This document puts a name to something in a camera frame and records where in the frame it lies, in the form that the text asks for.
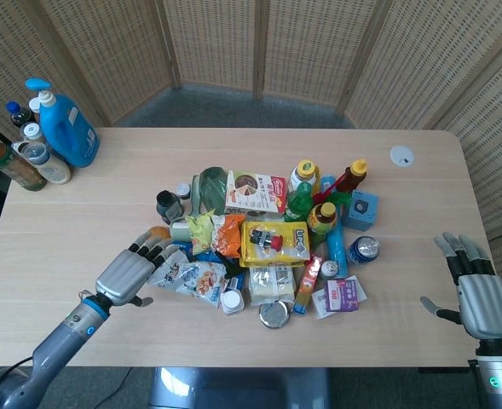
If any cream wafer package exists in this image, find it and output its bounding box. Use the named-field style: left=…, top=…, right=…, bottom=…
left=247, top=265, right=297, bottom=308

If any brown tea bottle yellow cap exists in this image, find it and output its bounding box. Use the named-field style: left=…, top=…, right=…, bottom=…
left=307, top=201, right=338, bottom=246

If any light blue square box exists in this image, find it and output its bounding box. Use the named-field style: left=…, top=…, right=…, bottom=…
left=342, top=189, right=381, bottom=233

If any white snack bag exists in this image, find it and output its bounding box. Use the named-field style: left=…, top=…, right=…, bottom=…
left=147, top=250, right=228, bottom=309

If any clear white-capped bottle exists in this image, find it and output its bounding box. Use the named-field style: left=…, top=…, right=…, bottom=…
left=11, top=141, right=72, bottom=186

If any white red cookie box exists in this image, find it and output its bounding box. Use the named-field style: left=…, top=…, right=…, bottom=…
left=224, top=170, right=289, bottom=216

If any white cylindrical can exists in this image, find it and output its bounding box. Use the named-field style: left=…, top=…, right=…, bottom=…
left=169, top=216, right=192, bottom=242

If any blue cylindrical tube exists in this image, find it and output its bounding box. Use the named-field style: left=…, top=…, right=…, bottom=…
left=325, top=221, right=351, bottom=280

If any green plastic bag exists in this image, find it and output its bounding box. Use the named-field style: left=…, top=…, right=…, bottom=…
left=189, top=166, right=231, bottom=216

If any black ink bottle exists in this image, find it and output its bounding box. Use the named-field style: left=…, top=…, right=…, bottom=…
left=154, top=189, right=185, bottom=224

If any yellow green chip bag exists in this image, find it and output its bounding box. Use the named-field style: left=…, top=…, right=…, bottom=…
left=184, top=208, right=216, bottom=256

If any brown tea bottle white cap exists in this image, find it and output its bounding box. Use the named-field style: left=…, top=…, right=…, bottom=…
left=0, top=135, right=48, bottom=192

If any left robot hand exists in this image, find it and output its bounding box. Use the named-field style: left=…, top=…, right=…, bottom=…
left=95, top=232, right=179, bottom=308

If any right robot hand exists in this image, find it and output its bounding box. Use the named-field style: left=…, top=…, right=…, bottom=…
left=419, top=231, right=502, bottom=340

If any blue beverage can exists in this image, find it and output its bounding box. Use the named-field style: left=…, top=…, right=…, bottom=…
left=345, top=235, right=381, bottom=266

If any orange fruit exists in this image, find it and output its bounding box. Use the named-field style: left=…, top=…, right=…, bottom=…
left=146, top=226, right=171, bottom=245

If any red yellow toothpaste box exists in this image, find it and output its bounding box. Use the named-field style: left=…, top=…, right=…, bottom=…
left=291, top=254, right=323, bottom=316

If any small white cap bottle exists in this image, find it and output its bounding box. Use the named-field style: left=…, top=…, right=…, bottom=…
left=220, top=289, right=246, bottom=315

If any white bottle grey cap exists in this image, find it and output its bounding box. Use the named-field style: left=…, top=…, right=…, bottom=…
left=20, top=122, right=47, bottom=145

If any bamboo folding screen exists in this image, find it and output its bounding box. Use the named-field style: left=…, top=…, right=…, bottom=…
left=0, top=0, right=502, bottom=359

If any dark cola bottle blue cap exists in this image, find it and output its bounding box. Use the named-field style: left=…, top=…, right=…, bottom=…
left=5, top=101, right=36, bottom=129

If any white table cable grommet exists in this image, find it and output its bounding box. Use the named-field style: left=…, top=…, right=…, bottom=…
left=389, top=145, right=416, bottom=168

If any green soda bottle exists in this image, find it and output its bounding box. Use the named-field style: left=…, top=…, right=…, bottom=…
left=283, top=181, right=315, bottom=223

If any red plastic toy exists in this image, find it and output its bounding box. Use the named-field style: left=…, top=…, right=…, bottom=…
left=312, top=170, right=352, bottom=208

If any white purple medicine box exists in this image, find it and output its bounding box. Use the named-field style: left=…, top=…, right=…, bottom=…
left=311, top=274, right=368, bottom=320

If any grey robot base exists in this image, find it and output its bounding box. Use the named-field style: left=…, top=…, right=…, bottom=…
left=147, top=366, right=335, bottom=409

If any small silver lid jar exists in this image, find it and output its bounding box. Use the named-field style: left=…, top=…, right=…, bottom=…
left=320, top=260, right=341, bottom=281

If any orange snack bag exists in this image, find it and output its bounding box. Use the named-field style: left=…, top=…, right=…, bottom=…
left=211, top=212, right=247, bottom=259

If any blue detergent pump bottle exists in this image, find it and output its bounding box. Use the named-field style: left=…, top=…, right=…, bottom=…
left=24, top=77, right=101, bottom=169

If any blue snack packet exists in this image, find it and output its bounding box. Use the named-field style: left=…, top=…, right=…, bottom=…
left=174, top=240, right=226, bottom=265

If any yellow cracker package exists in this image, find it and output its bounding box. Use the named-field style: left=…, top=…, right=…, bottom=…
left=239, top=219, right=311, bottom=268

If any honey squeeze bottle yellow cap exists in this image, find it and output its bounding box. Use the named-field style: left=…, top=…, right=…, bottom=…
left=334, top=158, right=368, bottom=193

